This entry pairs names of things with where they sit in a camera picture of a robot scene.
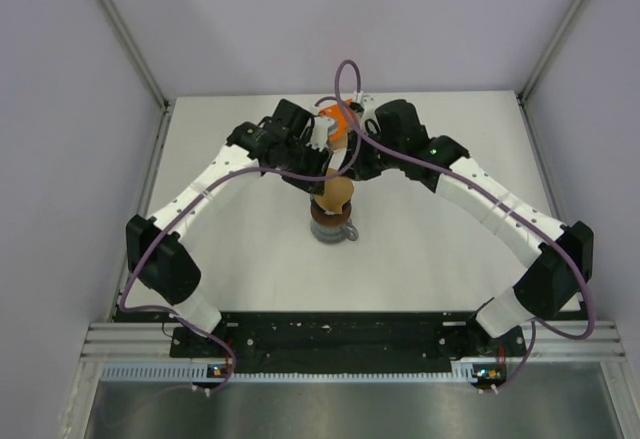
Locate grey slotted cable duct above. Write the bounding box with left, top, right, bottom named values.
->
left=100, top=362, right=503, bottom=385

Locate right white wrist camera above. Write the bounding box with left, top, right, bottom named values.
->
left=348, top=91, right=374, bottom=116

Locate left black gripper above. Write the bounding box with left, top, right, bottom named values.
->
left=279, top=137, right=333, bottom=196

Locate clear glass coffee server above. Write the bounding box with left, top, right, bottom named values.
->
left=310, top=222, right=359, bottom=244

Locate brown paper coffee filter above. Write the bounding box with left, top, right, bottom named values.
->
left=316, top=147, right=354, bottom=214

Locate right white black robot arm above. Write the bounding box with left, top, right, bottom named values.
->
left=346, top=99, right=594, bottom=355

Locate aluminium frame post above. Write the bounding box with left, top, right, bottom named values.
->
left=96, top=0, right=170, bottom=111
left=517, top=0, right=591, bottom=107

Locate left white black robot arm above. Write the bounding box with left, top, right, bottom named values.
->
left=125, top=99, right=337, bottom=356

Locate aluminium front rail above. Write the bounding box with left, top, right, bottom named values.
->
left=81, top=313, right=625, bottom=374

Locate left aluminium frame post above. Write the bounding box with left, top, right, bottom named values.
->
left=96, top=0, right=170, bottom=111

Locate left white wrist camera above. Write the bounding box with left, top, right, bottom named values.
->
left=309, top=115, right=338, bottom=150

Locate orange coffee filter box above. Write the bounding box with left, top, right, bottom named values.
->
left=314, top=97, right=351, bottom=143

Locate right aluminium frame post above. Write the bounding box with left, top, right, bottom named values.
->
left=517, top=0, right=591, bottom=107

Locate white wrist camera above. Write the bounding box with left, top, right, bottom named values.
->
left=348, top=91, right=374, bottom=116
left=309, top=115, right=338, bottom=150

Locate wooden dripper base ring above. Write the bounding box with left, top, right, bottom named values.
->
left=309, top=203, right=356, bottom=233

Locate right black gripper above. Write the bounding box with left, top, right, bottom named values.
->
left=337, top=126, right=404, bottom=183

